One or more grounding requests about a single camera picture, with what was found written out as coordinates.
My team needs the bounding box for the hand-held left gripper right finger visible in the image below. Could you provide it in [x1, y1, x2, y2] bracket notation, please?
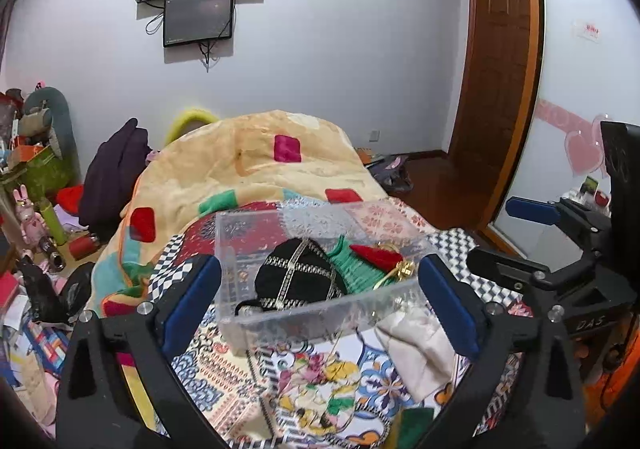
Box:
[417, 253, 588, 449]

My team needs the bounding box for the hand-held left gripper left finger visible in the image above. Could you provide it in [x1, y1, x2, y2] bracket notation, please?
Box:
[55, 254, 223, 449]

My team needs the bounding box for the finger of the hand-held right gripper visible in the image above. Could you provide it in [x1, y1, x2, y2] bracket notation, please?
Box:
[466, 245, 598, 291]
[504, 196, 608, 250]

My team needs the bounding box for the clear plastic box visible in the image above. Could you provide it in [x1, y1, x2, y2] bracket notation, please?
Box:
[215, 200, 437, 346]

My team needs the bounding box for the beige cloth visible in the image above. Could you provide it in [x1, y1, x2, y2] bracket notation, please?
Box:
[375, 311, 459, 403]

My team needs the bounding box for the pink heart sticker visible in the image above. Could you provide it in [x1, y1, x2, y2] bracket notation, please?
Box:
[564, 129, 604, 178]

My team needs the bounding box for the patterned bedsheet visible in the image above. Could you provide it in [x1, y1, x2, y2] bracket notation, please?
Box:
[115, 196, 543, 449]

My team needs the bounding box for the red sock with gold trim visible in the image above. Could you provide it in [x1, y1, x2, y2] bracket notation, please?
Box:
[349, 244, 404, 273]

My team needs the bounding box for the green knit cloth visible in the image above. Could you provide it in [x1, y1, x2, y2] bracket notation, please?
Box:
[327, 235, 397, 296]

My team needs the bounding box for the black patterned sock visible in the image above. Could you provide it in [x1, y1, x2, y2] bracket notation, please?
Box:
[235, 237, 349, 318]

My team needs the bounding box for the red can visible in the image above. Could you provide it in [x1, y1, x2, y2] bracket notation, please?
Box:
[69, 234, 101, 260]

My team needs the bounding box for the wooden door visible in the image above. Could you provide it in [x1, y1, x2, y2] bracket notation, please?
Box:
[446, 0, 534, 231]

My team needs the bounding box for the black plastic bag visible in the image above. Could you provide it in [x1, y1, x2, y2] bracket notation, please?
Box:
[17, 256, 96, 326]

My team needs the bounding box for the yellow fleece blanket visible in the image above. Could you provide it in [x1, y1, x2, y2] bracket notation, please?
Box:
[85, 109, 387, 321]

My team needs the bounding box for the floral scarf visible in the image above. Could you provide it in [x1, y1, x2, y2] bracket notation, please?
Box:
[272, 351, 401, 436]

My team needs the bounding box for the dark purple coat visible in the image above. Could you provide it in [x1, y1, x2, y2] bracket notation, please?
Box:
[78, 117, 154, 236]

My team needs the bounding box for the green tube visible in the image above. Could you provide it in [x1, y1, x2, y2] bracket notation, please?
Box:
[40, 199, 69, 246]

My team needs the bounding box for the red cloth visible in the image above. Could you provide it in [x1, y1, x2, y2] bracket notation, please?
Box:
[55, 184, 86, 215]

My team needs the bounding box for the pink rabbit toy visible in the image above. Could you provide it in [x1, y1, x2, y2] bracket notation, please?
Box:
[12, 184, 44, 246]

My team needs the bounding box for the green gift bag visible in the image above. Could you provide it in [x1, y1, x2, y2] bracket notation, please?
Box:
[0, 144, 77, 201]

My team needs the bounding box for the grey plush toy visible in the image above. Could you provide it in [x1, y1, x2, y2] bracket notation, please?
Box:
[22, 86, 81, 180]

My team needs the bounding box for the wooden door frame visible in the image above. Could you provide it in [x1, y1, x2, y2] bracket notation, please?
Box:
[407, 0, 547, 257]

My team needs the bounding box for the white red wall sticker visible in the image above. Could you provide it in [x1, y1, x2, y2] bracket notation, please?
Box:
[571, 20, 604, 44]

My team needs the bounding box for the small wall monitor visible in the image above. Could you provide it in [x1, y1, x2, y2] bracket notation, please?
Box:
[162, 0, 236, 49]

